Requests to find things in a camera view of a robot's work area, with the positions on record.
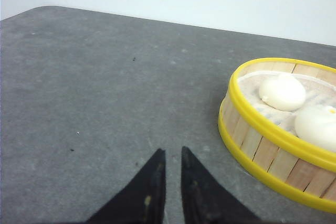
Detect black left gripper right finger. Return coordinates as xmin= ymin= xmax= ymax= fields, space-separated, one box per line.
xmin=181 ymin=146 xmax=260 ymax=223

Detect white steamer liner cloth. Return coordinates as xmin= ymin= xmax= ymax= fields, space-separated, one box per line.
xmin=238 ymin=71 xmax=335 ymax=135

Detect white steamed bun yellow dot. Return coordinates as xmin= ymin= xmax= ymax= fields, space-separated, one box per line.
xmin=294 ymin=105 xmax=335 ymax=153

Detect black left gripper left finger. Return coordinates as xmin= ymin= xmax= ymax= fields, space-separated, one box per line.
xmin=86 ymin=148 xmax=166 ymax=223

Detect bamboo steamer yellow rims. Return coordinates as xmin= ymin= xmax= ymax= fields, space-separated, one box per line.
xmin=218 ymin=58 xmax=335 ymax=213

